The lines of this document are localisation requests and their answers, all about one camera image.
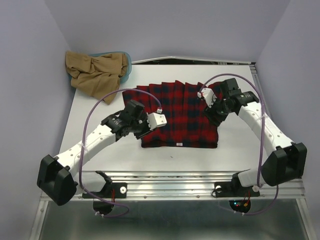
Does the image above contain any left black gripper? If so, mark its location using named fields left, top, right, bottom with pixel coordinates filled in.
left=130, top=112, right=157, bottom=140

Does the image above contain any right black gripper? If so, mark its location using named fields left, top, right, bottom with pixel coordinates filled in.
left=201, top=95, right=234, bottom=126

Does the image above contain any red plaid skirt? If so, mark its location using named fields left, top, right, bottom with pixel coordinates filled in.
left=122, top=80, right=219, bottom=149

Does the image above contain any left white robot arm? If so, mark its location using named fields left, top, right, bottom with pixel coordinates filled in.
left=36, top=100, right=167, bottom=206

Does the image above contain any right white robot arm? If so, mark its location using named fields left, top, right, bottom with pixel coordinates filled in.
left=197, top=74, right=307, bottom=198

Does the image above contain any teal plastic basket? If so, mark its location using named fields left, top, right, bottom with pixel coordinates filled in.
left=65, top=51, right=132, bottom=87

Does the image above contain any tan skirt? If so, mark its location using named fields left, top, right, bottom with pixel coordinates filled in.
left=65, top=51, right=129, bottom=100

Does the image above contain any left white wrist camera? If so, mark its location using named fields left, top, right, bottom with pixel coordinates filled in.
left=147, top=112, right=167, bottom=131

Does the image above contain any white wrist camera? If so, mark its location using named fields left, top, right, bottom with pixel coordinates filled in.
left=197, top=87, right=217, bottom=108
left=147, top=112, right=167, bottom=131

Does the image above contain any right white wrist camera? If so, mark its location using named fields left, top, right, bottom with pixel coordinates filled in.
left=197, top=87, right=217, bottom=108

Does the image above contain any aluminium rail frame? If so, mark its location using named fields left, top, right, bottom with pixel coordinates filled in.
left=33, top=65, right=315, bottom=240

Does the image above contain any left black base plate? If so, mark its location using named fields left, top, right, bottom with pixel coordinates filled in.
left=84, top=181, right=128, bottom=199

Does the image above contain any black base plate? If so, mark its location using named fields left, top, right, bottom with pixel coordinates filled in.
left=84, top=181, right=128, bottom=199
left=211, top=181, right=260, bottom=198

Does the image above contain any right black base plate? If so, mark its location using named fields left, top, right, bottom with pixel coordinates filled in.
left=211, top=181, right=260, bottom=198

